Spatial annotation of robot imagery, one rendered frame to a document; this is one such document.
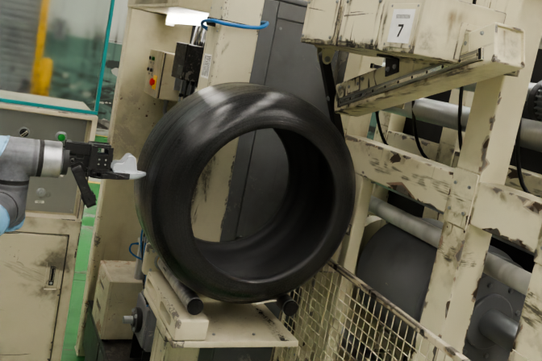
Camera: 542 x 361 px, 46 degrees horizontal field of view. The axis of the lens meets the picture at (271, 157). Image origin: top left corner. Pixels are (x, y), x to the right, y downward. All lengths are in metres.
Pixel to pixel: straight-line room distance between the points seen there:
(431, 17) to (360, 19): 0.26
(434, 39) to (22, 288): 1.60
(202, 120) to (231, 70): 0.41
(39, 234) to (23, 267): 0.12
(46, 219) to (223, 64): 0.83
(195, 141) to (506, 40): 0.76
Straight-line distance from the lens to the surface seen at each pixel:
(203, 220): 2.05
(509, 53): 1.57
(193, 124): 1.61
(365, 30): 1.72
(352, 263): 2.27
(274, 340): 1.86
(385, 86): 1.83
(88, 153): 1.64
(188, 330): 1.75
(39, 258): 2.37
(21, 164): 1.61
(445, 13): 1.58
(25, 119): 2.29
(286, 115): 1.65
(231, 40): 1.98
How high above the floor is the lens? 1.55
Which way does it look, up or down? 8 degrees down
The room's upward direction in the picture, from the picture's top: 11 degrees clockwise
